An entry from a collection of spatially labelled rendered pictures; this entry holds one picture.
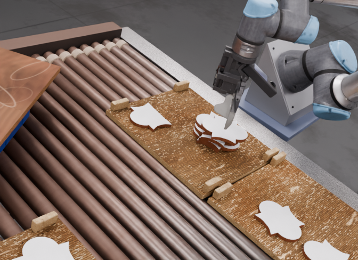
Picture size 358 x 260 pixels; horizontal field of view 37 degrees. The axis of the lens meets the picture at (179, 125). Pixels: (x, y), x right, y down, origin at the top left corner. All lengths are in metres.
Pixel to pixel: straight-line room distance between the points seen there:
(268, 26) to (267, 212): 0.47
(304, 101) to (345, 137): 1.88
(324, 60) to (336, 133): 2.06
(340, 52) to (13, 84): 1.01
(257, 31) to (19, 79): 0.63
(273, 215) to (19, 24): 2.93
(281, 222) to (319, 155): 2.16
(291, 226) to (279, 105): 0.62
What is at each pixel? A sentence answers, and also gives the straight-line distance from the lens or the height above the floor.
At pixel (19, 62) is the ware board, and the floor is 1.04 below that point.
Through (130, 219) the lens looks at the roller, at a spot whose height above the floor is 0.92.
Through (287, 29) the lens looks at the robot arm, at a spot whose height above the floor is 1.35.
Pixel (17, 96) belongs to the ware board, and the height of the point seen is 1.04.
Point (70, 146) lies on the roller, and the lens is 1.49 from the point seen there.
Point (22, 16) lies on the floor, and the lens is 4.13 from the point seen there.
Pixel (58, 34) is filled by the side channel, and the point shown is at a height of 0.95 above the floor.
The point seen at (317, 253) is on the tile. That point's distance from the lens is 1.39.
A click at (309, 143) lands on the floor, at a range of 3.62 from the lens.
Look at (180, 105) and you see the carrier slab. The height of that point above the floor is 0.94.
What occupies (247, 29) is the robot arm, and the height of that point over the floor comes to 1.33.
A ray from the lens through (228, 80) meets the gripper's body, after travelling 1.43.
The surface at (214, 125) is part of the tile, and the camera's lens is 1.55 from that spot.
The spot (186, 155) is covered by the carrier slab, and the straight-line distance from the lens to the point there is 1.52.
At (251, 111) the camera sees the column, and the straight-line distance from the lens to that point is 1.95.
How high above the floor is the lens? 1.84
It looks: 34 degrees down
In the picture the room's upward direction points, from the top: 18 degrees clockwise
